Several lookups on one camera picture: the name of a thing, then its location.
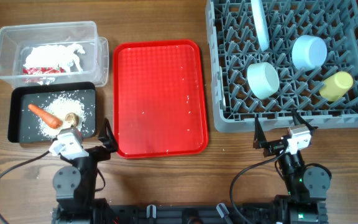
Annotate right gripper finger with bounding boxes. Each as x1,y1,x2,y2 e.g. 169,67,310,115
291,109,314,130
253,117,267,149

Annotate brown mushroom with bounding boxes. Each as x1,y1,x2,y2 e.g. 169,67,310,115
64,113,80,127

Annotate yellow cup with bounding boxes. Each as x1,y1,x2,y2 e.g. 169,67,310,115
319,72,354,102

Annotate light green bowl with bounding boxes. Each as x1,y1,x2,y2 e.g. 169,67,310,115
247,62,280,100

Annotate white rice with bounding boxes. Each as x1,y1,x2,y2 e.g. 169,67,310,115
38,97,86,139

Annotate orange carrot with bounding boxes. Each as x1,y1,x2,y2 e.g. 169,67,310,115
28,104,63,129

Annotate light blue rice bowl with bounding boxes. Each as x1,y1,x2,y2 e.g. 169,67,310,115
291,35,328,72

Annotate white tissue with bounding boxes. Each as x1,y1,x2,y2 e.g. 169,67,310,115
24,43,85,72

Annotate red snack wrapper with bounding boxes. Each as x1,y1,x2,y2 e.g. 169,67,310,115
23,67,65,75

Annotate large light blue plate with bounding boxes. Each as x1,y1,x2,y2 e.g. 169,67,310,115
250,0,270,51

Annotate white spoon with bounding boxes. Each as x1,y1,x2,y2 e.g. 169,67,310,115
221,94,226,110

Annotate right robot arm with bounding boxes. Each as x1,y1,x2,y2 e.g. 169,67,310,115
254,109,332,224

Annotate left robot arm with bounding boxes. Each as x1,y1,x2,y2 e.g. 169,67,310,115
49,119,119,223

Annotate grey dishwasher rack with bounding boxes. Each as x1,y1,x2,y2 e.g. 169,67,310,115
205,0,358,133

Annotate red serving tray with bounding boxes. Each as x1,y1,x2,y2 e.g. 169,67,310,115
112,39,209,159

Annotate black tray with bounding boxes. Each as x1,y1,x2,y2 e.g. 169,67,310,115
7,82,96,143

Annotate clear plastic bin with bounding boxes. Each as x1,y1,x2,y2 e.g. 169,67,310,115
0,21,109,88

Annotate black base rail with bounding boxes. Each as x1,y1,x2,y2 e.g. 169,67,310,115
52,200,329,224

